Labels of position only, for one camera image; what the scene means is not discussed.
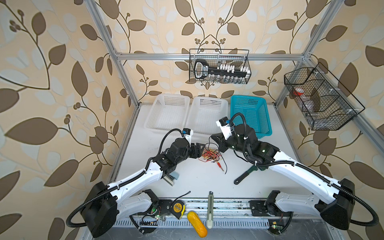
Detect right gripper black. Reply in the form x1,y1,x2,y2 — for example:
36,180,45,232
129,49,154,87
211,131,249,157

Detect black cable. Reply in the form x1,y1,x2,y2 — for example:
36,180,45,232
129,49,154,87
203,142,228,175

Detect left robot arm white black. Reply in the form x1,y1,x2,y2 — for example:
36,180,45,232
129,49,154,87
66,129,205,238

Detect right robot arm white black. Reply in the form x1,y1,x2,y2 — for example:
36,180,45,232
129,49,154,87
211,113,380,230

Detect green black pipe wrench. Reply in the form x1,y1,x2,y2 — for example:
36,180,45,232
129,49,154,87
234,166,261,185

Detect grey blue stapler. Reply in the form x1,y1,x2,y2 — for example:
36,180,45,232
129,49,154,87
163,172,180,186

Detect teal plastic basket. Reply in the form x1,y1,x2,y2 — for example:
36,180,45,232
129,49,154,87
230,95,273,139

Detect middle white plastic basket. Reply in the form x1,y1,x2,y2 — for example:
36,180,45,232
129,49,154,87
185,97,229,136

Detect white plastic basket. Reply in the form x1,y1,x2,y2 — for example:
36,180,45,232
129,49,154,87
185,97,229,136
144,94,191,132

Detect left white plastic basket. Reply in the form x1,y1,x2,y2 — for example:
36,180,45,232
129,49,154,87
144,94,191,132

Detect white utility knife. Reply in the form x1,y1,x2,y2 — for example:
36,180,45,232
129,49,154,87
207,191,214,229

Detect yellow black tape measure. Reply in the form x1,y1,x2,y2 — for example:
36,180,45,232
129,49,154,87
169,191,191,220

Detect yellow corn cob toy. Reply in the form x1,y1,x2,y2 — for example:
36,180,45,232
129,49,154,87
187,211,208,238

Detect black socket tool set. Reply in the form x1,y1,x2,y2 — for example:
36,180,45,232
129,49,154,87
192,59,252,79

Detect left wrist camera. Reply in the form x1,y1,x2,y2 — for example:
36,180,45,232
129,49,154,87
182,128,194,143

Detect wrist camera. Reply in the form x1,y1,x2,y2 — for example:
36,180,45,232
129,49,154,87
216,117,233,140
182,128,194,143

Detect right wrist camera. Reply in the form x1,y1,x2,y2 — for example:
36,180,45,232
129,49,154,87
216,117,233,140

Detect back black wire basket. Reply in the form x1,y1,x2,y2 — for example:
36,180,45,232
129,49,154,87
189,48,252,85

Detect black wire basket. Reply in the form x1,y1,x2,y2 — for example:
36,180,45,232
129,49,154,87
189,48,252,85
284,63,366,131

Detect right black wire basket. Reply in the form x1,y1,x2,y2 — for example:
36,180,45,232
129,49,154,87
284,63,366,131

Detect aluminium frame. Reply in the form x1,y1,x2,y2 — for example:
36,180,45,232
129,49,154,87
79,0,384,240

